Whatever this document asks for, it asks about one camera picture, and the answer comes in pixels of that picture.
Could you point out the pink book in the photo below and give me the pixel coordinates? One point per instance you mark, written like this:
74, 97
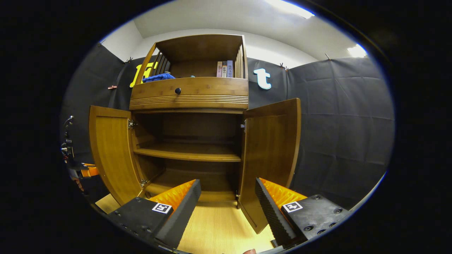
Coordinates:
219, 69

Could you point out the small ceiling light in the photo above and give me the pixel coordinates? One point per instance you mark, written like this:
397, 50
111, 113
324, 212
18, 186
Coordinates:
357, 51

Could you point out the long ceiling light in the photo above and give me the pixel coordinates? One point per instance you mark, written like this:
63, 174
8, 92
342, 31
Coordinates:
291, 7

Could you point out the wooden double-door shoe cabinet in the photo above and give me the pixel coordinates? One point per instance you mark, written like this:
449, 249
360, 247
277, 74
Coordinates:
201, 47

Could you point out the wooden cabinet drawer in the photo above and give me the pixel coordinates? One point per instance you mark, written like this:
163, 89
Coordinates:
219, 90

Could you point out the blue towel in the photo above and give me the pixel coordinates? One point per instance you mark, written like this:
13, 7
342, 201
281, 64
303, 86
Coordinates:
159, 77

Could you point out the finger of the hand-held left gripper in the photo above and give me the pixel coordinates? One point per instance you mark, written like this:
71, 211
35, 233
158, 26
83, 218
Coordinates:
90, 171

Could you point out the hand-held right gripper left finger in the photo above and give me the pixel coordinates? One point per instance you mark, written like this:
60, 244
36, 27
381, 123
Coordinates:
183, 215

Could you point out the metal door hinge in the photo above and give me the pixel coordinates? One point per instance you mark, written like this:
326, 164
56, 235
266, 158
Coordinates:
132, 124
143, 182
243, 126

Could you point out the wooden cabinet door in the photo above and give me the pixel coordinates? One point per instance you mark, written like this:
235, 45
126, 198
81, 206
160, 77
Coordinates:
113, 151
272, 148

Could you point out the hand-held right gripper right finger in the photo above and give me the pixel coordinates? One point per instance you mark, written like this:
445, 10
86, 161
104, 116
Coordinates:
270, 211

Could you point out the wooden inner shelf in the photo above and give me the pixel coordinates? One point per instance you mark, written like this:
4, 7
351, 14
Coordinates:
190, 153

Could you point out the black backdrop cloth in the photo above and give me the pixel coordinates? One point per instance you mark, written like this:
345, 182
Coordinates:
346, 123

